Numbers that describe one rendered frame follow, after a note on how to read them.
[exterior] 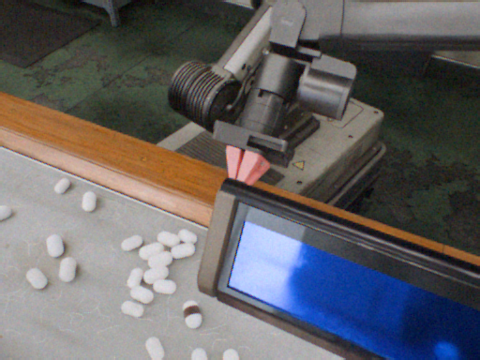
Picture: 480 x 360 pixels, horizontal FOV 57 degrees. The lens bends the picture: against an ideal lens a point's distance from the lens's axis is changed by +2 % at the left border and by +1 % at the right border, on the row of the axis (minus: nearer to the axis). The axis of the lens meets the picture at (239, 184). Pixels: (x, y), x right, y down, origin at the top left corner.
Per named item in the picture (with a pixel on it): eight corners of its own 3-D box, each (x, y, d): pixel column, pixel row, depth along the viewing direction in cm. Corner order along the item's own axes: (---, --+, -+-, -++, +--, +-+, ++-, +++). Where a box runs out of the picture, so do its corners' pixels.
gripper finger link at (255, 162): (240, 210, 54) (265, 139, 54) (190, 191, 56) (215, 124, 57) (253, 214, 61) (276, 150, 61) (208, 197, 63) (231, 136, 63)
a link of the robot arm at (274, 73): (268, 59, 62) (262, 41, 57) (315, 71, 61) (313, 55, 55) (251, 104, 62) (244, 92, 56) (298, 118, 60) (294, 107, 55)
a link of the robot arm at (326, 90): (291, 22, 63) (282, -4, 55) (370, 42, 60) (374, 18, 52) (264, 103, 64) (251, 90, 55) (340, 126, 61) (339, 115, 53)
